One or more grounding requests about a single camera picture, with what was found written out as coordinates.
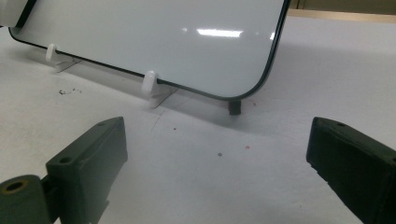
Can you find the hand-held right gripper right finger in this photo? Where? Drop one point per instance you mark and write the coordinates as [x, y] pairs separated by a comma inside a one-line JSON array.
[[351, 161]]

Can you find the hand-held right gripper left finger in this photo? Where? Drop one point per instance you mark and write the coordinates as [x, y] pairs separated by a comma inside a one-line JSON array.
[[85, 168]]

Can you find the white board with black frame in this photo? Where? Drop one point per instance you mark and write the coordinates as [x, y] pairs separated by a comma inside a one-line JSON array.
[[155, 40]]

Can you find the white table cover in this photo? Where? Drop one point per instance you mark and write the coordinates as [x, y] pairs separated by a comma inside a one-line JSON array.
[[249, 174]]

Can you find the white plastic stand foot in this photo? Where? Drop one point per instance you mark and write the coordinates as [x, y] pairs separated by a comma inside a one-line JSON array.
[[148, 82], [51, 52]]

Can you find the black stand leg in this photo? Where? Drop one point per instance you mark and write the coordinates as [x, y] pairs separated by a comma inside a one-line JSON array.
[[234, 107]]

